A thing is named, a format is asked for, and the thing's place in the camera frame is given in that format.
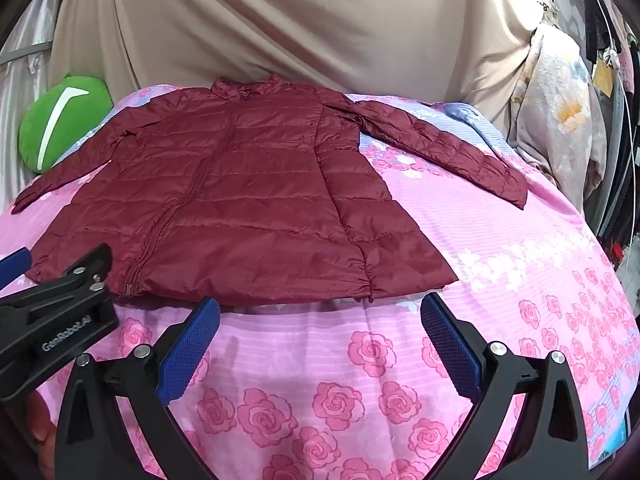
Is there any maroon quilted puffer jacket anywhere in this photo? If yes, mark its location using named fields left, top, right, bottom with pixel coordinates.
left=14, top=78, right=527, bottom=306

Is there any dark hanging clothes rack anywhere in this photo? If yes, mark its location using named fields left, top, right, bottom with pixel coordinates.
left=537, top=0, right=640, bottom=321

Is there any person's left hand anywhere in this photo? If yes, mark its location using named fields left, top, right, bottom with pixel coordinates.
left=26, top=391, right=56, bottom=479

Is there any green plush pillow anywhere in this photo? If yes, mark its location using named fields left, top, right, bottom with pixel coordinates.
left=17, top=75, right=113, bottom=174

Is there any silver satin curtain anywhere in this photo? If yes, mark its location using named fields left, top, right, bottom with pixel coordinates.
left=1, top=0, right=62, bottom=206

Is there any floral grey hanging garment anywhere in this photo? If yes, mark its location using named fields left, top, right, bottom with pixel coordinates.
left=508, top=3, right=606, bottom=211

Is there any yellow hang tag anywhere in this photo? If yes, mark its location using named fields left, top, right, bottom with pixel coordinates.
left=592, top=58, right=615, bottom=98

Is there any beige curtain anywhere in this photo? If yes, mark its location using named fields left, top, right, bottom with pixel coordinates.
left=49, top=0, right=542, bottom=129

